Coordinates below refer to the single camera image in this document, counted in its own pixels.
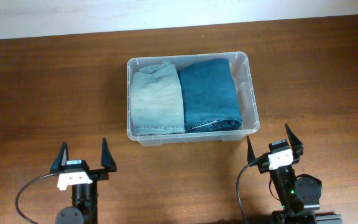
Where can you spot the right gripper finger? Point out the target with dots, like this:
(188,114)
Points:
(296,144)
(250,152)

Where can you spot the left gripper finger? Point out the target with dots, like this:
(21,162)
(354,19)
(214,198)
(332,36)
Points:
(59,163)
(107,160)

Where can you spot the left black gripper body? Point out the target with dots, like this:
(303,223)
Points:
(97,174)

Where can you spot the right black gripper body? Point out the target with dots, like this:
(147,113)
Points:
(263,166)

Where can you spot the medium blue jeans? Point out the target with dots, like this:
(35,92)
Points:
(209,97)

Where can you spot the light blue jeans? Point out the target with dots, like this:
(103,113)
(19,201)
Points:
(156,102)

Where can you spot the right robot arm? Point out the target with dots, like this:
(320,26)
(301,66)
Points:
(298,194)

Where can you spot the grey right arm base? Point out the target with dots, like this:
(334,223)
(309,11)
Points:
(322,217)

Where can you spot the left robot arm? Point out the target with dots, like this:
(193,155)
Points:
(84,203)

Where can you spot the clear plastic storage bin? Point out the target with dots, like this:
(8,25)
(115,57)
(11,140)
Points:
(241,75)

